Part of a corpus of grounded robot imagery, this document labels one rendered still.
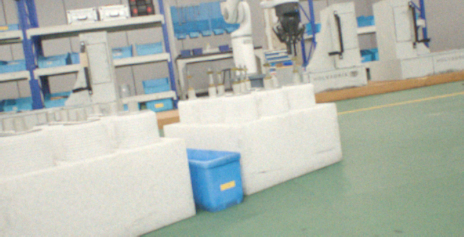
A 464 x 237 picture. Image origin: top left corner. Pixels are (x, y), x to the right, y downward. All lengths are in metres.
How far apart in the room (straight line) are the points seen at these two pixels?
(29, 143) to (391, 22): 3.47
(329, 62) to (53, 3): 7.36
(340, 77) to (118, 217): 2.92
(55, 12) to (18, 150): 9.18
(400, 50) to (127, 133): 3.27
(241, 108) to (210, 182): 0.23
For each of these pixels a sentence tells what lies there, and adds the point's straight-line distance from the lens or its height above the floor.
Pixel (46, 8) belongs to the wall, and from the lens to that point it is 10.06.
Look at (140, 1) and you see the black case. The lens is 6.14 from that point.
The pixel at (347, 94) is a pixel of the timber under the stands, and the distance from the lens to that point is 3.56.
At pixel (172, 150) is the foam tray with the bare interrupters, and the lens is 0.94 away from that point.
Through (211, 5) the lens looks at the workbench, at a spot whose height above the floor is 1.61.
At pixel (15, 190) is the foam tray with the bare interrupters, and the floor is 0.16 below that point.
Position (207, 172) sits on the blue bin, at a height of 0.10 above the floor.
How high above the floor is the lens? 0.30
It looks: 4 degrees down
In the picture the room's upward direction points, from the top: 8 degrees counter-clockwise
